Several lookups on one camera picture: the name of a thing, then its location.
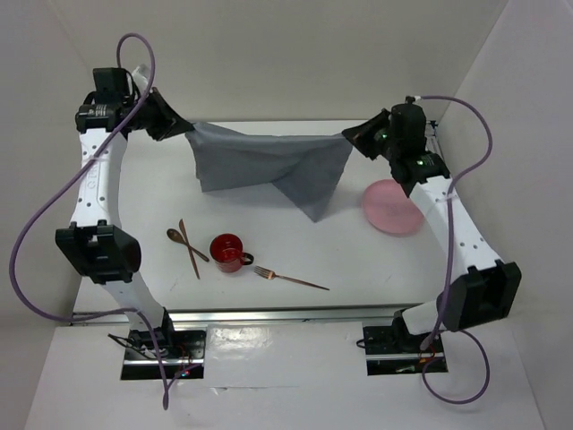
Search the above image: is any grey cloth placemat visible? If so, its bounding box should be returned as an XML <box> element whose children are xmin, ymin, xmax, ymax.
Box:
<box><xmin>185</xmin><ymin>123</ymin><xmax>353</xmax><ymax>222</ymax></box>

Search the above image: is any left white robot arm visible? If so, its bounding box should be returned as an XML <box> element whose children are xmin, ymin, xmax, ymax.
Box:
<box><xmin>55</xmin><ymin>64</ymin><xmax>192</xmax><ymax>357</ymax></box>

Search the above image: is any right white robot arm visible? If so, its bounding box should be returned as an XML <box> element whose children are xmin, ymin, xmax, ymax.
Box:
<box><xmin>342</xmin><ymin>97</ymin><xmax>522</xmax><ymax>351</ymax></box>

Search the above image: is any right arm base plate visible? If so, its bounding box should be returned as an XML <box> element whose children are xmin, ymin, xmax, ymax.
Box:
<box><xmin>355</xmin><ymin>320</ymin><xmax>449</xmax><ymax>376</ymax></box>

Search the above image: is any pink plate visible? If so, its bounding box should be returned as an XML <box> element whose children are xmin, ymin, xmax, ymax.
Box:
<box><xmin>362</xmin><ymin>179</ymin><xmax>424</xmax><ymax>237</ymax></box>

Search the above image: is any copper spoon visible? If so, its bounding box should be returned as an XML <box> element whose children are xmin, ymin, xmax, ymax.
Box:
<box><xmin>167</xmin><ymin>228</ymin><xmax>210</xmax><ymax>262</ymax></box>

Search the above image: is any red mug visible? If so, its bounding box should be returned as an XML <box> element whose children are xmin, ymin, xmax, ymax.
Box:
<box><xmin>210</xmin><ymin>233</ymin><xmax>254</xmax><ymax>273</ymax></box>

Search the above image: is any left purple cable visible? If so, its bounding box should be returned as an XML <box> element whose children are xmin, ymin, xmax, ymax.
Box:
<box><xmin>8</xmin><ymin>32</ymin><xmax>174</xmax><ymax>411</ymax></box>

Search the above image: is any purple cable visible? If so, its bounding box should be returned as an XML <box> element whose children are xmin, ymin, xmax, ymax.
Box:
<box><xmin>8</xmin><ymin>32</ymin><xmax>174</xmax><ymax>411</ymax></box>
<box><xmin>414</xmin><ymin>93</ymin><xmax>496</xmax><ymax>404</ymax></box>

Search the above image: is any copper knife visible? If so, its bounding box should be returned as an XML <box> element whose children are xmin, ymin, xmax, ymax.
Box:
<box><xmin>178</xmin><ymin>219</ymin><xmax>201</xmax><ymax>280</ymax></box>

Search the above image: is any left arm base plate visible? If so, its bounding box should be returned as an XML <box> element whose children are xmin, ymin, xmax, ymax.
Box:
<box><xmin>107</xmin><ymin>330</ymin><xmax>207</xmax><ymax>381</ymax></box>

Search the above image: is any front aluminium rail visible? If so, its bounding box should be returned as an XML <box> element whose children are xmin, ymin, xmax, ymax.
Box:
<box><xmin>70</xmin><ymin>302</ymin><xmax>492</xmax><ymax>326</ymax></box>

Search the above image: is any copper fork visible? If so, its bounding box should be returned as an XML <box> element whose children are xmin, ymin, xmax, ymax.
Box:
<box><xmin>253</xmin><ymin>266</ymin><xmax>329</xmax><ymax>291</ymax></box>

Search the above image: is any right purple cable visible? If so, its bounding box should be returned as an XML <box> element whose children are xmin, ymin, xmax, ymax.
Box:
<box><xmin>414</xmin><ymin>93</ymin><xmax>496</xmax><ymax>404</ymax></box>

